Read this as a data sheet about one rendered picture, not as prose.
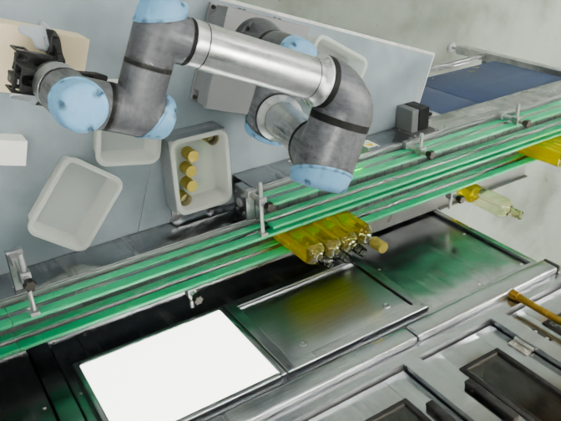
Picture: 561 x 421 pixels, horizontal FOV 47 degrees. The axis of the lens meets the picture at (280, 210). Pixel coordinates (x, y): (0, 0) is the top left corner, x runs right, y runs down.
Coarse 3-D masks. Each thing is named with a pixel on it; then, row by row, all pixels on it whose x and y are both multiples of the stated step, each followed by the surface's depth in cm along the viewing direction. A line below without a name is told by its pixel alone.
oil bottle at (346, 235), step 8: (328, 216) 195; (320, 224) 192; (328, 224) 191; (336, 224) 190; (336, 232) 186; (344, 232) 186; (352, 232) 186; (344, 240) 184; (352, 240) 184; (344, 248) 185
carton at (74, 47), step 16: (0, 32) 111; (16, 32) 112; (64, 32) 121; (0, 48) 112; (32, 48) 115; (64, 48) 118; (80, 48) 119; (0, 64) 113; (80, 64) 120; (0, 80) 114
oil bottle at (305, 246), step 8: (288, 232) 187; (296, 232) 186; (304, 232) 186; (280, 240) 191; (288, 240) 187; (296, 240) 183; (304, 240) 182; (312, 240) 182; (288, 248) 188; (296, 248) 184; (304, 248) 180; (312, 248) 179; (320, 248) 179; (304, 256) 181; (312, 256) 178; (312, 264) 180
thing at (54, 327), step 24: (480, 168) 236; (504, 168) 235; (408, 192) 220; (432, 192) 220; (360, 216) 207; (384, 216) 207; (216, 264) 184; (240, 264) 183; (144, 288) 174; (168, 288) 174; (72, 312) 166; (96, 312) 166; (120, 312) 166; (0, 336) 158; (24, 336) 158; (48, 336) 158
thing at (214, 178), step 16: (176, 144) 170; (192, 144) 181; (208, 144) 184; (224, 144) 179; (176, 160) 180; (208, 160) 186; (224, 160) 182; (176, 176) 174; (208, 176) 188; (224, 176) 185; (176, 192) 176; (192, 192) 187; (208, 192) 189; (224, 192) 187; (192, 208) 181
